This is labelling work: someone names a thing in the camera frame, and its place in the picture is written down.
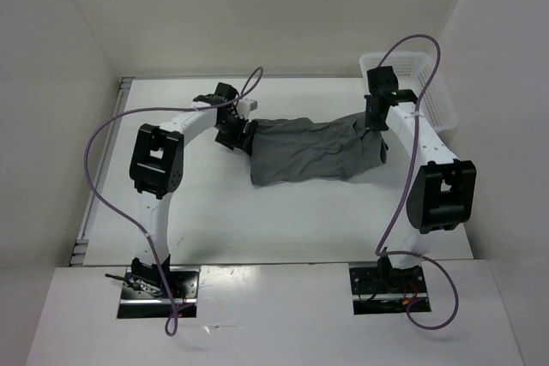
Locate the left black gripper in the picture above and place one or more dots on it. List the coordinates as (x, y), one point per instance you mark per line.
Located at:
(243, 141)

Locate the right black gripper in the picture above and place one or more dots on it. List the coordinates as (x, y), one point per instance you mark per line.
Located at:
(369, 122)

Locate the grey shorts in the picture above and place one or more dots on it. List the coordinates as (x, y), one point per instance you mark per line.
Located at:
(298, 150)

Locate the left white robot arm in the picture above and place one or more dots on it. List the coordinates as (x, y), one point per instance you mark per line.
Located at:
(157, 170)

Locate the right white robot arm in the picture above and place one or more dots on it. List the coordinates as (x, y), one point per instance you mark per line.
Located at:
(439, 187)

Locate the white plastic basket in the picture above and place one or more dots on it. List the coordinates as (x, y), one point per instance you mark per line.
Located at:
(413, 70)

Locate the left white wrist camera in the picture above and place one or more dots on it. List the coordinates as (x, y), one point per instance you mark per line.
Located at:
(245, 107)

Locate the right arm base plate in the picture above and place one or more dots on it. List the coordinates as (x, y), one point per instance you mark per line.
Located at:
(377, 288)

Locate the aluminium table edge rail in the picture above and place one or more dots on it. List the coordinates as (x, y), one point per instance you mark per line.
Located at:
(110, 134)

